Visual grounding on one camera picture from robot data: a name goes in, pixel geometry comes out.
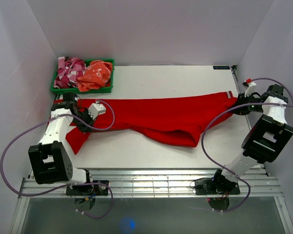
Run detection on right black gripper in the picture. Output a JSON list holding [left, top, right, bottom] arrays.
[[228, 92, 264, 116]]

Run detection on red trousers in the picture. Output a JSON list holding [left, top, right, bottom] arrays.
[[78, 91, 237, 147]]

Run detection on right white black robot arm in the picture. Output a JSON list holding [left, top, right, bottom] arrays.
[[210, 82, 293, 194]]

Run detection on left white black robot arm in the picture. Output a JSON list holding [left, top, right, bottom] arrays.
[[28, 93, 94, 195]]

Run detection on green plastic tray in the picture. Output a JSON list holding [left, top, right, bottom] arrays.
[[51, 58, 115, 95]]

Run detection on orange crumpled garment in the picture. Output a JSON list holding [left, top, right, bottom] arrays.
[[76, 60, 113, 92]]

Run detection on pink patterned garment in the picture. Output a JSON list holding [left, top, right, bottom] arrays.
[[53, 57, 86, 89]]

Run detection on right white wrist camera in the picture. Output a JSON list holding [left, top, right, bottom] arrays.
[[243, 79, 257, 98]]

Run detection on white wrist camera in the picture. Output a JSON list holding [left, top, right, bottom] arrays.
[[88, 100, 106, 120], [243, 79, 257, 98]]

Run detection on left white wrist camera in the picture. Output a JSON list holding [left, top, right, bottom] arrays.
[[88, 100, 106, 120]]

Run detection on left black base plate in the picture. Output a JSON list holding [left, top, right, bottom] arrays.
[[65, 180, 109, 196]]

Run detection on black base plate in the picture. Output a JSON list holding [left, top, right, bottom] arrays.
[[194, 178, 240, 195], [65, 180, 109, 196]]

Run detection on aluminium frame rail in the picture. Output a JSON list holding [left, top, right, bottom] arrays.
[[18, 168, 284, 198]]

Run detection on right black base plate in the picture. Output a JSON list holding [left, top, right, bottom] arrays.
[[194, 178, 240, 195]]

